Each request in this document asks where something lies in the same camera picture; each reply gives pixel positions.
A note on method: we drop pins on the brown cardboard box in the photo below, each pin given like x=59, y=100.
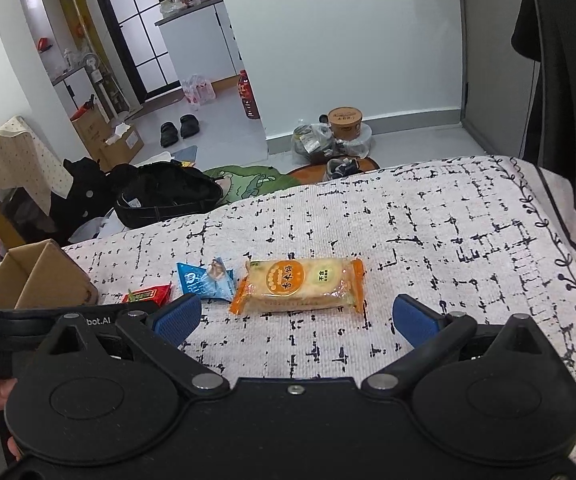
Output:
x=43, y=276

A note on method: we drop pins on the grey sneaker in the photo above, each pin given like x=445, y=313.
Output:
x=338, y=168

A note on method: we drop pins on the white kitchen cabinet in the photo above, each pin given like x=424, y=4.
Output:
x=201, y=41

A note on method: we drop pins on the green crocodile rug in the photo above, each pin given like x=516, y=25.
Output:
x=240, y=183

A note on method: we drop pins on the wooden table with cloth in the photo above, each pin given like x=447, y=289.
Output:
x=27, y=162

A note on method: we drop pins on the red oil bottle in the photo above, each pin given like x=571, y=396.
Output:
x=246, y=95

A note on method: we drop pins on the white patterned bed blanket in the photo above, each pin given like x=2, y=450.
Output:
x=489, y=236

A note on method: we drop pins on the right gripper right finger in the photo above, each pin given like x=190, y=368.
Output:
x=435, y=338

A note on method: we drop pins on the black clothes pile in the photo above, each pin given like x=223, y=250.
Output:
x=140, y=196

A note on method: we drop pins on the red candy bar wrapper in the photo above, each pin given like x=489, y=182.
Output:
x=159, y=294

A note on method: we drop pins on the orange rice cracker pack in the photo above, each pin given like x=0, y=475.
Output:
x=295, y=285

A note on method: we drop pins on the right black slipper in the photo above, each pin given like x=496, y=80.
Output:
x=189, y=126

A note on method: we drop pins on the pink plastic bag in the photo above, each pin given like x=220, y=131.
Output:
x=198, y=91

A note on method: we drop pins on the light blue snack packet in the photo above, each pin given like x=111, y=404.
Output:
x=212, y=282

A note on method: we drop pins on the floor cardboard box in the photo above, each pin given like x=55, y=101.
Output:
x=110, y=146

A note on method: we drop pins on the black slipper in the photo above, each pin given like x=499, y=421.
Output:
x=189, y=126
x=168, y=134

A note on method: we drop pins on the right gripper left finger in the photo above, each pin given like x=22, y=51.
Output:
x=157, y=338

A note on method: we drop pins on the left black slipper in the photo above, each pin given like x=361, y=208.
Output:
x=168, y=134

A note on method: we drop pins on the grey plastic bag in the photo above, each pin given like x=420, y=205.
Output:
x=316, y=143

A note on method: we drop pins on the brown lidded paper bucket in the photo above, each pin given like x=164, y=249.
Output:
x=345, y=122

